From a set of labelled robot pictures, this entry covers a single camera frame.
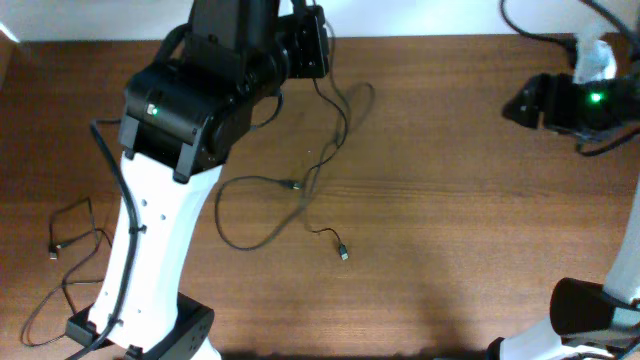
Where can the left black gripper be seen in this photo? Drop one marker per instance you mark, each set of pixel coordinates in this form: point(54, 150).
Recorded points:
point(310, 42)

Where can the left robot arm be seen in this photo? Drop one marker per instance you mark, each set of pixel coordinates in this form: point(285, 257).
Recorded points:
point(183, 113)

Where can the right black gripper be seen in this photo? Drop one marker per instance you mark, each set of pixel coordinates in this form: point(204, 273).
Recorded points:
point(552, 115)

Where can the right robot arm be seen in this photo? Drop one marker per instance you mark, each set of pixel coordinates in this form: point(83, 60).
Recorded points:
point(586, 320)

